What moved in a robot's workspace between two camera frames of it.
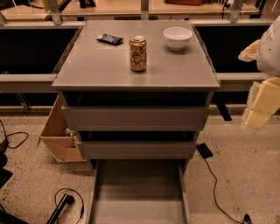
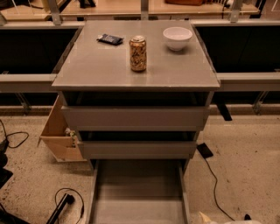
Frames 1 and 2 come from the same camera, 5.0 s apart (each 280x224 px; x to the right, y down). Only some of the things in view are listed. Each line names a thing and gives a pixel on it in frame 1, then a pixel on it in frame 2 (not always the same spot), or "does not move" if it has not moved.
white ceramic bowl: [177, 38] does not move
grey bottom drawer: [138, 192] does not move
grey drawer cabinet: [137, 93] does not move
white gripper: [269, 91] → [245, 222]
